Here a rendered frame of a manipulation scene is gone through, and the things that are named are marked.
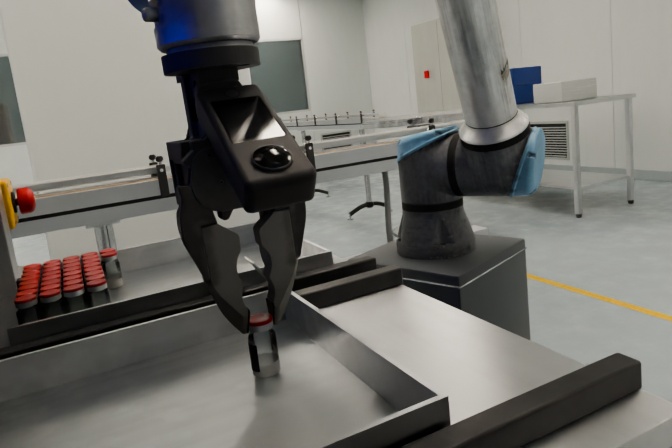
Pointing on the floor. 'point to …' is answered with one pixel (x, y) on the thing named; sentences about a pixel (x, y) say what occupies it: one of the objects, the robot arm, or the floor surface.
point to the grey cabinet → (433, 69)
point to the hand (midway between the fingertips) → (260, 314)
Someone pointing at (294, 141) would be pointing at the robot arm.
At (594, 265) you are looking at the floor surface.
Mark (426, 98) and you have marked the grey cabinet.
